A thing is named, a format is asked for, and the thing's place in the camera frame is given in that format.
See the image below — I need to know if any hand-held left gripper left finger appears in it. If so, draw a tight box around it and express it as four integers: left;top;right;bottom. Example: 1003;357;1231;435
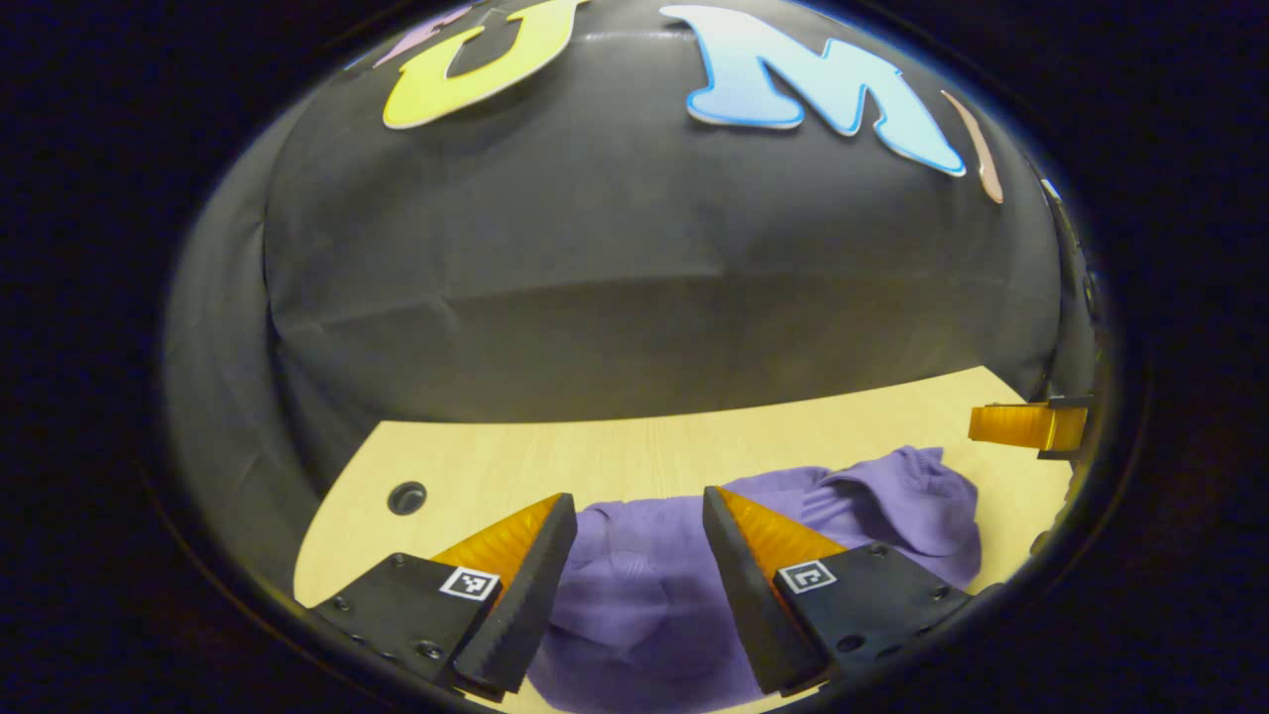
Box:
310;492;579;695

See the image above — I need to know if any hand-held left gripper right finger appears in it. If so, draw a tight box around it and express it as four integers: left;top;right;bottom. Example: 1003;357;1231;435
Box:
702;486;975;697

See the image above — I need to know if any purple knit cardigan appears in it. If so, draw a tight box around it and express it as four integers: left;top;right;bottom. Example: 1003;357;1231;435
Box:
525;446;982;714

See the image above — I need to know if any black backdrop cloth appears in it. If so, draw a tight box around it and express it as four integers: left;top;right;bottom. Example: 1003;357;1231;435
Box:
164;0;1101;606

